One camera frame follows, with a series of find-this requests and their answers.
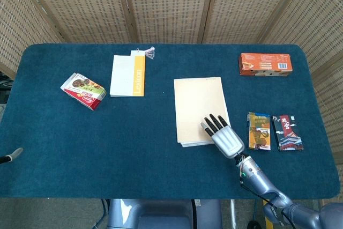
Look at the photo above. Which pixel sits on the red green cookie box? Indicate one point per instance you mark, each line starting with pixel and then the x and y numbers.
pixel 83 91

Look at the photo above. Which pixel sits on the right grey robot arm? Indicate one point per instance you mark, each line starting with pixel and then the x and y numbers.
pixel 257 175

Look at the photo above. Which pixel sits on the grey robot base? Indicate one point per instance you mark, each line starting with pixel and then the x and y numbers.
pixel 160 214

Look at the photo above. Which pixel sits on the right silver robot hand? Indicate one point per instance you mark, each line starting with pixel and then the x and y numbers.
pixel 227 139

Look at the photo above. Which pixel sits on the orange snack box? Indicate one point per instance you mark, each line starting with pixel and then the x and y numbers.
pixel 264 64

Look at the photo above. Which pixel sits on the dark red palace box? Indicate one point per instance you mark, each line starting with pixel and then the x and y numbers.
pixel 288 133

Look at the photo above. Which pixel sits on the white notebook yellow Lexicon band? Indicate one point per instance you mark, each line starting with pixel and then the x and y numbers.
pixel 123 76

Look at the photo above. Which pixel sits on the teal blue table cloth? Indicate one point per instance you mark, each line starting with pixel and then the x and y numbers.
pixel 107 146

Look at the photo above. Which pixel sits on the blue yellow card box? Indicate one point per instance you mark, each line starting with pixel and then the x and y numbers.
pixel 258 132

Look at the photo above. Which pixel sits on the woven bamboo folding screen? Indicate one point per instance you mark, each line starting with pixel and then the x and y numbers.
pixel 171 3

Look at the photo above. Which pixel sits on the tan paper notebook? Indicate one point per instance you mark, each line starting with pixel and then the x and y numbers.
pixel 195 105

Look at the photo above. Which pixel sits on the white table leg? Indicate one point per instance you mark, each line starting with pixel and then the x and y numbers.
pixel 233 214

